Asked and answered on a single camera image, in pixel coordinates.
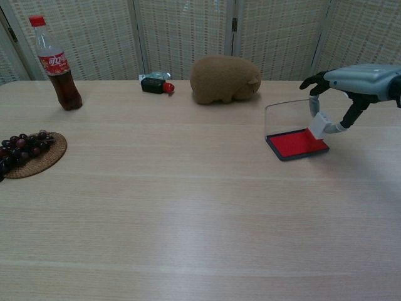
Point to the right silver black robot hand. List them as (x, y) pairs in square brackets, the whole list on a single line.
[(360, 81)]

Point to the white red stamp block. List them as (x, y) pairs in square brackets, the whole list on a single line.
[(319, 125)]

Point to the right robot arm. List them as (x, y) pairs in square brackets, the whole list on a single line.
[(397, 87)]

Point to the red ink pad clear lid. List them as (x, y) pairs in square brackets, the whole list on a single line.
[(294, 145)]

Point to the small black red bottle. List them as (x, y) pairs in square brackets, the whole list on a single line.
[(153, 86)]

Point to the woven folding screen panel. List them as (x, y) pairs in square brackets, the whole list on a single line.
[(94, 37), (360, 31), (185, 31), (9, 62), (275, 37)]

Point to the brown plush animal toy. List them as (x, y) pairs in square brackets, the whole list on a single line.
[(222, 80)]

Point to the clear crumpled plastic bottle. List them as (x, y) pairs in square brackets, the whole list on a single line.
[(156, 75)]

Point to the cola bottle red cap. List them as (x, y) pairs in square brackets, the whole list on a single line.
[(61, 78)]

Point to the round woven rattan coaster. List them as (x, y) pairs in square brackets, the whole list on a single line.
[(51, 153)]

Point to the dark red grape bunch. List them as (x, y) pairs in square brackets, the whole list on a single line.
[(22, 149)]

